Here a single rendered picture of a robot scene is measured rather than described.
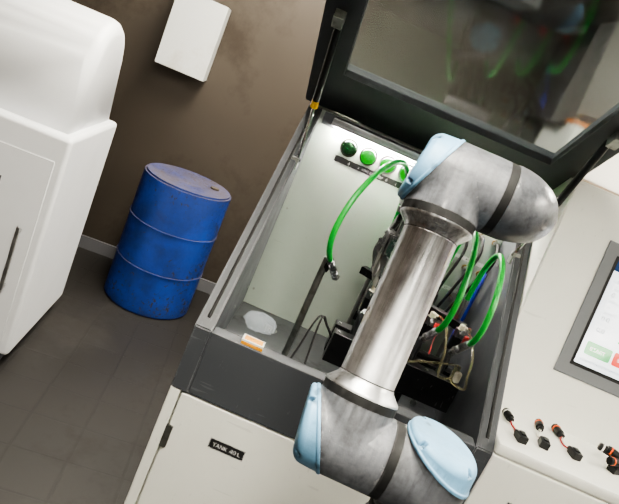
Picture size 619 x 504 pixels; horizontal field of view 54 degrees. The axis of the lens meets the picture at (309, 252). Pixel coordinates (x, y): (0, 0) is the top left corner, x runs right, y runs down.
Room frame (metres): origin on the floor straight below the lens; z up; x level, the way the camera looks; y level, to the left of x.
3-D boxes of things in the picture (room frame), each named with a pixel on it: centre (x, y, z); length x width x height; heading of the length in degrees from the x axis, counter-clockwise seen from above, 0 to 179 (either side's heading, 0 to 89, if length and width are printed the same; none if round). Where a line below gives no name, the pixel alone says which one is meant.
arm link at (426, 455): (0.80, -0.28, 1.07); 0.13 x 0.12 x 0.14; 87
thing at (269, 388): (1.22, -0.19, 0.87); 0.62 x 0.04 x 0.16; 90
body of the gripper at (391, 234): (1.43, -0.19, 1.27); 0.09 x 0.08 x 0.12; 0
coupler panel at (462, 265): (1.72, -0.43, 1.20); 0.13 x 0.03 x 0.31; 90
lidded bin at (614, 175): (3.69, -1.24, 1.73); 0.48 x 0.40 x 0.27; 100
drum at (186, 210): (3.26, 0.76, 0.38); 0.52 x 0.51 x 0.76; 10
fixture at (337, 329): (1.46, -0.31, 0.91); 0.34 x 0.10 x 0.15; 90
